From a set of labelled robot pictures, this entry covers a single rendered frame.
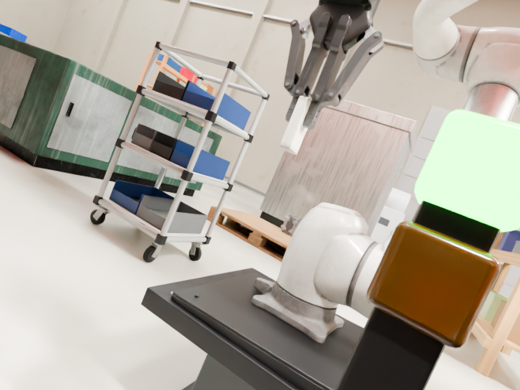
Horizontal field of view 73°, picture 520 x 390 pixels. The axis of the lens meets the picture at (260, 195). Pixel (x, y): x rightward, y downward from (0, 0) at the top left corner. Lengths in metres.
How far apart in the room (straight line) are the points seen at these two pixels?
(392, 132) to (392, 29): 5.65
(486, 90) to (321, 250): 0.52
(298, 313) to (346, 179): 3.73
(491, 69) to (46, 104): 2.61
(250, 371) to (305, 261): 0.25
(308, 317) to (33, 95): 2.64
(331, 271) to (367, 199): 3.65
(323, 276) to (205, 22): 11.60
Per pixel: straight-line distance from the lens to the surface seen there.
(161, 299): 0.75
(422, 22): 0.87
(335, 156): 4.53
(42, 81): 3.01
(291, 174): 4.65
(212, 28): 11.90
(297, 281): 0.78
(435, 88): 9.20
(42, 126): 2.88
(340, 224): 0.76
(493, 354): 2.68
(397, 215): 6.52
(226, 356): 0.69
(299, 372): 0.65
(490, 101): 0.94
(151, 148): 1.87
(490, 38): 1.03
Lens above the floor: 0.60
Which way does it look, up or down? 4 degrees down
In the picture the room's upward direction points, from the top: 23 degrees clockwise
